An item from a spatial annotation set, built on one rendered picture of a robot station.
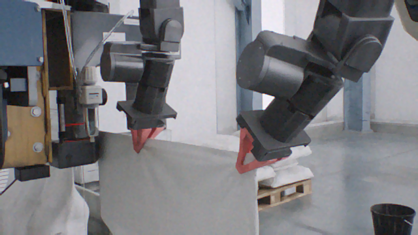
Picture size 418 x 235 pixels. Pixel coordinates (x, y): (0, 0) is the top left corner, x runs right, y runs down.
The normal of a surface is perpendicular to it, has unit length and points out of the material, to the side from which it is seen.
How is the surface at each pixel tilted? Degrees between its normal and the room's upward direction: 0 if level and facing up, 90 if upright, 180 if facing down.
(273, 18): 90
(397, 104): 90
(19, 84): 90
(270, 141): 46
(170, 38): 101
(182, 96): 90
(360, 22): 123
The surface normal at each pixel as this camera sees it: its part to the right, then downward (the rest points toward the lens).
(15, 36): 0.92, 0.01
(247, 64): -0.86, -0.22
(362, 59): 0.26, 0.59
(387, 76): -0.74, 0.07
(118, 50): 0.54, 0.24
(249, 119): 0.47, -0.67
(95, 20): 0.67, 0.04
